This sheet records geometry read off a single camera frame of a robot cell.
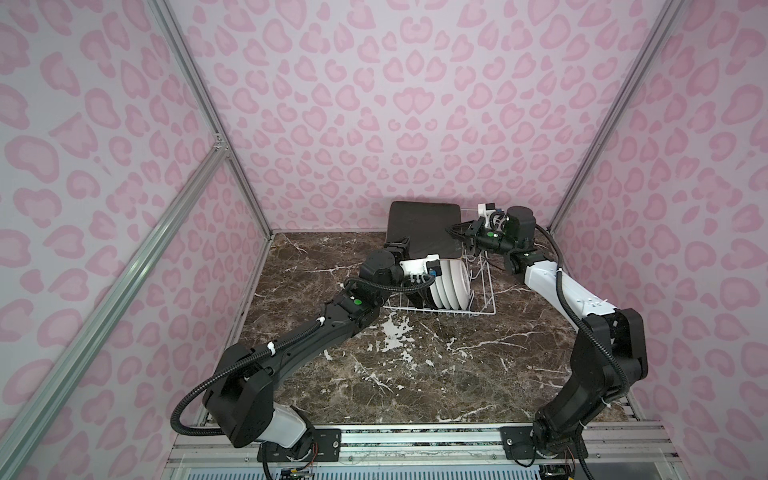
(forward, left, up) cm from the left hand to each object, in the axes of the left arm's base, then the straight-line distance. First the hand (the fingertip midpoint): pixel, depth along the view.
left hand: (408, 239), depth 76 cm
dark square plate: (+6, -5, -1) cm, 8 cm away
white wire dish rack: (0, -26, -32) cm, 41 cm away
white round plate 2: (-3, -12, -16) cm, 20 cm away
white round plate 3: (+2, -14, -15) cm, 20 cm away
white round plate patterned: (-3, -17, -19) cm, 26 cm away
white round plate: (-5, -9, -17) cm, 20 cm away
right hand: (+5, -11, -1) cm, 12 cm away
